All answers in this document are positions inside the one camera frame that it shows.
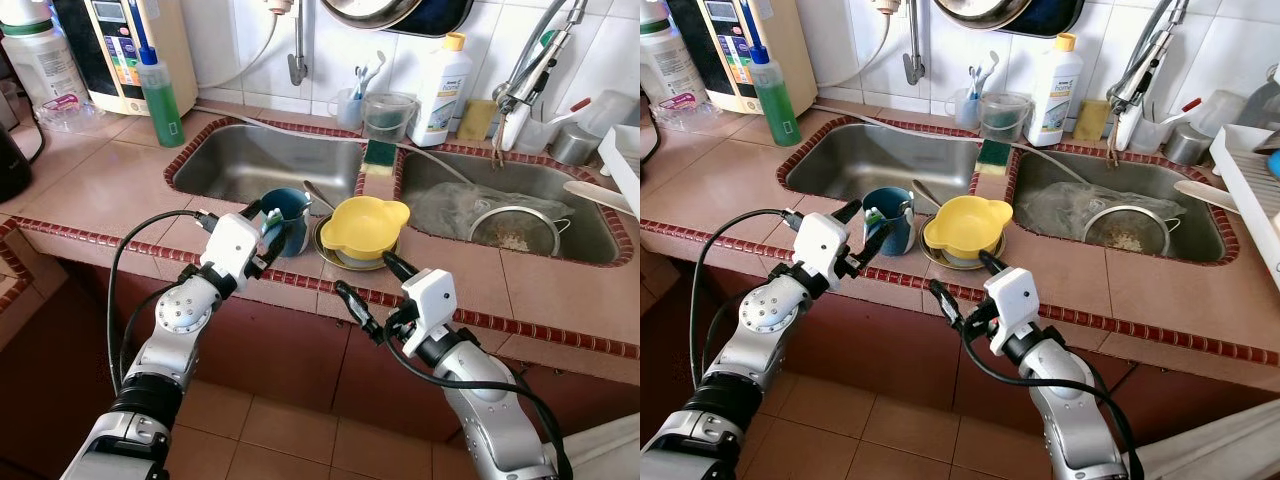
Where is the steel sink basin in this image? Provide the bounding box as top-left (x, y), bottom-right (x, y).
top-left (393, 148), bottom-right (636, 269)
top-left (778, 118), bottom-right (986, 207)
top-left (165, 118), bottom-right (369, 208)
top-left (1005, 148), bottom-right (1241, 267)

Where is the clear plastic container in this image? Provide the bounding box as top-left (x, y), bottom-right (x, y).
top-left (35, 95), bottom-right (106, 136)
top-left (655, 95), bottom-right (723, 133)

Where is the steel cup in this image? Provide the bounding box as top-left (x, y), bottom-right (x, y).
top-left (1163, 122), bottom-right (1213, 166)
top-left (548, 122), bottom-right (601, 166)

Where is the steel hanging pan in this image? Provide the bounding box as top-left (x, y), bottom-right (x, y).
top-left (930, 0), bottom-right (1036, 32)
top-left (320, 0), bottom-right (423, 32)

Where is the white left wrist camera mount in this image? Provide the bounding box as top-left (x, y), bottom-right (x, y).
top-left (200, 212), bottom-right (264, 293)
top-left (795, 212), bottom-right (852, 291)

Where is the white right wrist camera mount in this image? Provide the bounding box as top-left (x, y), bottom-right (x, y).
top-left (985, 268), bottom-right (1043, 357)
top-left (400, 268), bottom-right (459, 357)

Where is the black kettle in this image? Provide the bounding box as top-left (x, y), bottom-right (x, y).
top-left (0, 120), bottom-right (36, 204)

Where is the yellow plastic bowl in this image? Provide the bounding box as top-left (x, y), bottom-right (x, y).
top-left (333, 196), bottom-right (411, 264)
top-left (922, 195), bottom-right (1001, 264)

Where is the green dish soap bottle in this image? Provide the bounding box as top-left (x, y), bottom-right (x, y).
top-left (135, 45), bottom-right (187, 149)
top-left (748, 45), bottom-right (801, 148)

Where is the chrome faucet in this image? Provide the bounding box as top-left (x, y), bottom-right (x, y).
top-left (1105, 0), bottom-right (1191, 151)
top-left (493, 0), bottom-right (591, 151)

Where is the cream water purifier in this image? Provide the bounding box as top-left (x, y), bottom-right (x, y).
top-left (665, 0), bottom-right (819, 114)
top-left (52, 0), bottom-right (198, 116)

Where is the white dish rack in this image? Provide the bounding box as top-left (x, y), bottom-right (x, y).
top-left (598, 125), bottom-right (641, 216)
top-left (1208, 125), bottom-right (1280, 291)

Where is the white power cord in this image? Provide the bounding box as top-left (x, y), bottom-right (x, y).
top-left (815, 0), bottom-right (906, 91)
top-left (198, 0), bottom-right (298, 93)

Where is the clear plastic cup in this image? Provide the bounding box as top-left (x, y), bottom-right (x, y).
top-left (515, 98), bottom-right (593, 154)
top-left (1130, 98), bottom-right (1203, 154)

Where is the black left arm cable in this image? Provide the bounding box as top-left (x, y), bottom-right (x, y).
top-left (687, 207), bottom-right (801, 393)
top-left (105, 209), bottom-right (219, 396)

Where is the blue mug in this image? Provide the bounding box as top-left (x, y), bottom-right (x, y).
top-left (862, 187), bottom-right (916, 257)
top-left (260, 188), bottom-right (313, 258)

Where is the clear plastic bag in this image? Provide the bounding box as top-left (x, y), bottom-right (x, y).
top-left (1018, 180), bottom-right (1183, 243)
top-left (410, 180), bottom-right (579, 243)

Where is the large white bottle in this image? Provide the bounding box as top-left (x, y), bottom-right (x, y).
top-left (0, 0), bottom-right (89, 109)
top-left (640, 0), bottom-right (706, 106)

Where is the steel bowl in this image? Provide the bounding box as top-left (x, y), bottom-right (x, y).
top-left (315, 215), bottom-right (401, 273)
top-left (920, 235), bottom-right (1006, 272)

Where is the blue white toothbrush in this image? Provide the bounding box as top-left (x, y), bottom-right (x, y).
top-left (968, 50), bottom-right (1001, 101)
top-left (352, 50), bottom-right (387, 101)

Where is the dark hanging pan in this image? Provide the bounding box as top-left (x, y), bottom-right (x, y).
top-left (385, 0), bottom-right (476, 39)
top-left (1000, 0), bottom-right (1086, 39)

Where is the steel strainer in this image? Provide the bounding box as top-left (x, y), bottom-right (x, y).
top-left (468, 205), bottom-right (574, 257)
top-left (1083, 205), bottom-right (1184, 257)

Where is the white detergent bottle yellow cap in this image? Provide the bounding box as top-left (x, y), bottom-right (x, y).
top-left (410, 32), bottom-right (474, 148)
top-left (1025, 32), bottom-right (1086, 148)

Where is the clear toothbrush cup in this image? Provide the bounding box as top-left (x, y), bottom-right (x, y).
top-left (335, 88), bottom-right (367, 129)
top-left (948, 88), bottom-right (983, 129)

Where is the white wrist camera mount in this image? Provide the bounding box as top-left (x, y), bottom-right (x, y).
top-left (795, 212), bottom-right (852, 291)
top-left (985, 268), bottom-right (1043, 357)
top-left (400, 268), bottom-right (459, 357)
top-left (200, 212), bottom-right (264, 293)

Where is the clear measuring jug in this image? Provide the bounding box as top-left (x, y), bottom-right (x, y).
top-left (978, 92), bottom-right (1033, 143)
top-left (362, 92), bottom-right (419, 143)

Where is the grey wall tap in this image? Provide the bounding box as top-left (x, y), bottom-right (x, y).
top-left (288, 0), bottom-right (309, 87)
top-left (903, 0), bottom-right (926, 86)

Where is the wooden spatula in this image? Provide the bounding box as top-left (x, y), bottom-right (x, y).
top-left (1173, 180), bottom-right (1246, 214)
top-left (563, 180), bottom-right (636, 214)

